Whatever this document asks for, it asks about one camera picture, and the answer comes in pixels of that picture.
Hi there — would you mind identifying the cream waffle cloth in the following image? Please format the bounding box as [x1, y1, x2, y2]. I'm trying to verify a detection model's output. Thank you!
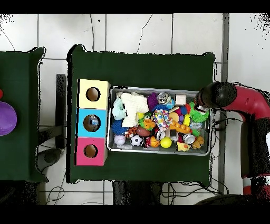
[120, 92, 149, 128]

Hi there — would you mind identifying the light blue waffle cloth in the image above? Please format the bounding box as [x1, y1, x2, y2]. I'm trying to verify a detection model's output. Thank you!
[111, 98, 127, 120]

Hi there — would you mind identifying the colourful heart-print cloth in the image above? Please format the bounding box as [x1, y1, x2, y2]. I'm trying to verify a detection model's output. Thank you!
[151, 109, 172, 132]

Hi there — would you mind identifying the crushed clear plastic bottle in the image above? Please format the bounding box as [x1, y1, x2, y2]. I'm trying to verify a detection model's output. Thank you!
[84, 115, 101, 132]

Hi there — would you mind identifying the green spiky googly-eyed toy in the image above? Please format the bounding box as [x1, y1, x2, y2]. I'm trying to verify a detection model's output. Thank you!
[188, 101, 210, 123]

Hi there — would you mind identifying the wooden box with three holes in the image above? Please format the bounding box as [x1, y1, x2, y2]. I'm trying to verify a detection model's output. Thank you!
[74, 79, 111, 166]

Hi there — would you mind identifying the purple spiky ball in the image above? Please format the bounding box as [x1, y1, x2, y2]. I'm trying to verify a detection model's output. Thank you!
[147, 92, 159, 111]

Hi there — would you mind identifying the blue spiky rubber ball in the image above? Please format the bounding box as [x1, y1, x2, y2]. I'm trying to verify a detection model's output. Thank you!
[111, 119, 129, 136]

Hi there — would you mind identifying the small soccer ball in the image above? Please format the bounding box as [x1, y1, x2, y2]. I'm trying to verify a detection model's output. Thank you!
[130, 134, 144, 147]

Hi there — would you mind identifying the silver drinks can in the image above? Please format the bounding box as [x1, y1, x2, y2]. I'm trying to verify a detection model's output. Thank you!
[157, 92, 171, 105]

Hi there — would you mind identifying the dark green table cloth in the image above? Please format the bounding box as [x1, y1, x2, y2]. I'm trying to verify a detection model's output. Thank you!
[0, 47, 49, 183]
[66, 44, 216, 186]

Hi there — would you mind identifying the plain yellow ball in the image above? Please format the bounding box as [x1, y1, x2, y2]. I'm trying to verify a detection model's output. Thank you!
[160, 136, 173, 148]

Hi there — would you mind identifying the orange bumpy toy block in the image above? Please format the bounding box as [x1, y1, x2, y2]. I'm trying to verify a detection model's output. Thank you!
[168, 121, 191, 135]

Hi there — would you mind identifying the plain wooden block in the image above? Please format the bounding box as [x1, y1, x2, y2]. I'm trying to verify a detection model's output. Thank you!
[175, 94, 187, 106]

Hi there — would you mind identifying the black upright panel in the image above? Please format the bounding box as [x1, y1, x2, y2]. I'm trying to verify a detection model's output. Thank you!
[56, 73, 68, 148]

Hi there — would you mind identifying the dark grey floor base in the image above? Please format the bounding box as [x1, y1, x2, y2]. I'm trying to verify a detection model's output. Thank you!
[36, 147, 62, 172]

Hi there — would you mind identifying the purple plastic bowl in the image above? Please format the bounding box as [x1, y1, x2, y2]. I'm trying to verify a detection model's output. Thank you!
[0, 101, 17, 136]

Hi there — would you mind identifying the shallow wire mesh bin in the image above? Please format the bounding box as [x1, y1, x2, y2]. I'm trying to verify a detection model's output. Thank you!
[107, 86, 211, 156]

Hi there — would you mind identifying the black cable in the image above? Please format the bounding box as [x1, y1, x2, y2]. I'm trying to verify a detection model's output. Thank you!
[214, 117, 244, 125]

